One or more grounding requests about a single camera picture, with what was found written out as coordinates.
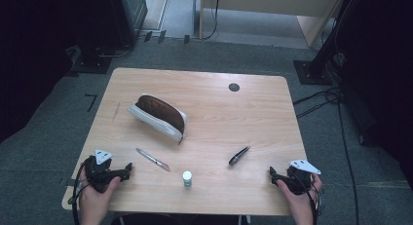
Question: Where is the black metal stand square base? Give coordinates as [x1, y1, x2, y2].
[293, 0, 357, 87]

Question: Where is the person's dark clothing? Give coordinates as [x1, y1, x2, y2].
[110, 212, 251, 225]

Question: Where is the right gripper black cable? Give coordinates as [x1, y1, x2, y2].
[304, 172, 324, 225]

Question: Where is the black cabinet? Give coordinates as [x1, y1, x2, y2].
[108, 0, 149, 48]

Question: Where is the green glue stick white cap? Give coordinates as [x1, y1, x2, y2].
[181, 170, 194, 188]

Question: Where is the dark tape strip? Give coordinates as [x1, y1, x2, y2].
[57, 177, 77, 187]

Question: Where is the black pen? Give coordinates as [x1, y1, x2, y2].
[228, 145, 251, 167]

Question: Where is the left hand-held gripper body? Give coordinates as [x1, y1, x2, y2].
[85, 149, 127, 194]

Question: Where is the black stand flat base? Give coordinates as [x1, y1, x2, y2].
[69, 44, 114, 75]

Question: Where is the long black floor cable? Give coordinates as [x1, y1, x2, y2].
[336, 100, 360, 225]

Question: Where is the black floor cable bundle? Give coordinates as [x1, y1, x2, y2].
[292, 87, 344, 120]

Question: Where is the silver pen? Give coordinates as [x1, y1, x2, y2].
[135, 147, 171, 172]

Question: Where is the person's left hand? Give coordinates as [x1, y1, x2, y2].
[78, 168, 122, 217]

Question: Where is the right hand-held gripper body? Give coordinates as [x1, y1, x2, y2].
[277, 159, 322, 196]

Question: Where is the light wooden furniture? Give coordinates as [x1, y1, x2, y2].
[198, 0, 347, 50]

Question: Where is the hanging black cable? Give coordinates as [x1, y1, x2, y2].
[201, 0, 221, 41]

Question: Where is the person's right hand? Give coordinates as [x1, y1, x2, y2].
[276, 172, 323, 219]

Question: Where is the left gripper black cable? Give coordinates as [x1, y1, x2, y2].
[71, 157, 92, 225]

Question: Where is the dark curtain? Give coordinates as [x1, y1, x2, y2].
[0, 0, 78, 143]
[337, 0, 413, 191]

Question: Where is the white pencil case brown lining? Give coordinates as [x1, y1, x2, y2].
[126, 93, 189, 145]

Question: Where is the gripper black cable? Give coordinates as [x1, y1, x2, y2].
[304, 172, 324, 225]
[71, 157, 92, 225]

